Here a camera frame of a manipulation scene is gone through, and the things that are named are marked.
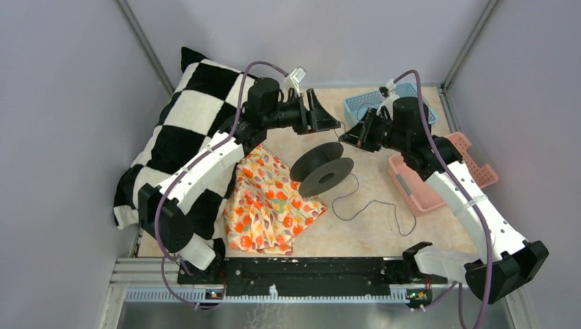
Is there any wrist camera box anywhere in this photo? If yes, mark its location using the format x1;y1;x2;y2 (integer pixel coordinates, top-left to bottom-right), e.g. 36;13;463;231
282;66;307;95
377;79;399;116

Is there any blue plastic basket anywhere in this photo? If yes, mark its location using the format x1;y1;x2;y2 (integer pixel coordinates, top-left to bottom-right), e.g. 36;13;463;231
343;82;417;128

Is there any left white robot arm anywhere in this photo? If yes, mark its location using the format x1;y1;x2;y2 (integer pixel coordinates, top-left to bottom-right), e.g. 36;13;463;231
138;78;340;283

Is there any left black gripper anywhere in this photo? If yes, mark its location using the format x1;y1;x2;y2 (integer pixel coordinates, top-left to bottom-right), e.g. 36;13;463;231
263;88;341;135

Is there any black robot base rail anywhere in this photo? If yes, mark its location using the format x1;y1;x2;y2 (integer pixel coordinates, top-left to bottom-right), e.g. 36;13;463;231
177;257;425;297

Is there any pink plastic basket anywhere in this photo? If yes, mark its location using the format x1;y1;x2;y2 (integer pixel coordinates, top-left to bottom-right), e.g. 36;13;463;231
387;132;499;217

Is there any black white checkered pillow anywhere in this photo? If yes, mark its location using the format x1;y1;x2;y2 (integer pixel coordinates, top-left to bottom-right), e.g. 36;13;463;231
113;47;264;252

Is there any dark grey cable spool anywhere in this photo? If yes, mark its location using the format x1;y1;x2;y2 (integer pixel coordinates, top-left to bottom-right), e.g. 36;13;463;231
290;142;354;197

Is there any thin blue cable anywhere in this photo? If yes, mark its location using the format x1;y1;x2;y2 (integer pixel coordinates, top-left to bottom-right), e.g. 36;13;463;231
331;127;417;237

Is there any white slotted cable duct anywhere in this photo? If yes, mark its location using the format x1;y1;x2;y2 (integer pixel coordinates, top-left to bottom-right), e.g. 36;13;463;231
125;286;429;304

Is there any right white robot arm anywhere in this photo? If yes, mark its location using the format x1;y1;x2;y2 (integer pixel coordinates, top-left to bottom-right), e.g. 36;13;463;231
339;97;549;304

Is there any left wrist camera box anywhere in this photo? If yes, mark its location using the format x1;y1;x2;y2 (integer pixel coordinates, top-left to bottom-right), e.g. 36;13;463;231
282;66;307;95

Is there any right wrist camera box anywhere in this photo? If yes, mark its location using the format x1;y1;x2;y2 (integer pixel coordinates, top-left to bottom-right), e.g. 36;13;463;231
377;79;399;116

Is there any floral orange cloth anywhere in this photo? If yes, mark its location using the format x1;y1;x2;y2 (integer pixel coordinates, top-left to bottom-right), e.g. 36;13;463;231
223;145;327;256

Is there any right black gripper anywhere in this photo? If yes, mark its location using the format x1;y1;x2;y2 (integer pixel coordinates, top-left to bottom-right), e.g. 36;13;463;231
338;108;408;153

